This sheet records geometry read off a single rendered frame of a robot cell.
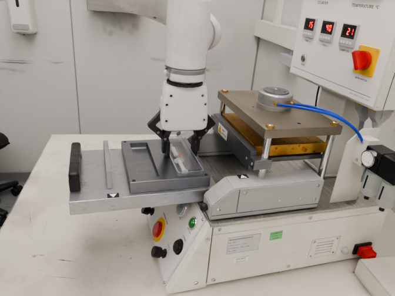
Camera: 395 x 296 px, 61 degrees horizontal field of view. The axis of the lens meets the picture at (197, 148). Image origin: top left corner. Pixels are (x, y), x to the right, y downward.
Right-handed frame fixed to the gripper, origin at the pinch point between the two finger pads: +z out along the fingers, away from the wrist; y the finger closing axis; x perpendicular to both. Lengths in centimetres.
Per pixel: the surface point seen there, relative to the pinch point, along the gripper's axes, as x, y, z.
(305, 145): -10.4, 25.3, -3.8
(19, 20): 152, -56, -10
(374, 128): -15.3, 37.3, -9.4
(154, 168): -3.1, -6.4, 3.2
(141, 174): -4.7, -9.6, 3.5
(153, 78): 154, 21, 22
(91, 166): 2.3, -19.6, 4.5
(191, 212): -9.3, 0.8, 11.3
